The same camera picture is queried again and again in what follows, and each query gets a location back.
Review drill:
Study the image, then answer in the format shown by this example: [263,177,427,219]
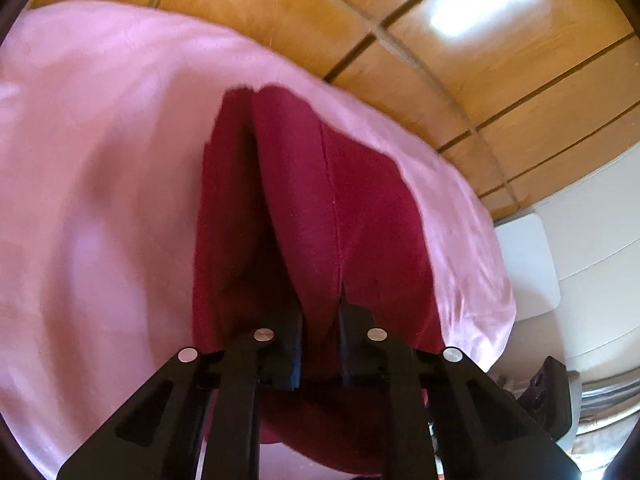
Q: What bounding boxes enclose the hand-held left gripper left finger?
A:
[56,305,306,480]

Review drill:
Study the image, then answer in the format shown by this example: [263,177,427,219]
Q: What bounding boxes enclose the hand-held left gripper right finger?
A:
[337,300,581,480]

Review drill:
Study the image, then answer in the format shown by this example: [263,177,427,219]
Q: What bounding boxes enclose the dark red garment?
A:
[192,82,446,476]

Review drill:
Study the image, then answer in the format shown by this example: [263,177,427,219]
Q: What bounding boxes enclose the patterned curtain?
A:
[574,374,636,436]

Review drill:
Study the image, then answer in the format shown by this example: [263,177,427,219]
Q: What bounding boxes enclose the white board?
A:
[494,213,561,318]

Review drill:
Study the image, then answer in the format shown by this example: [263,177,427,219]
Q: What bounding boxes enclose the pink bed sheet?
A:
[0,0,518,480]

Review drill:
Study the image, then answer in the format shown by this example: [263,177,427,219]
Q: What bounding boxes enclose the wooden wardrobe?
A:
[25,0,640,221]

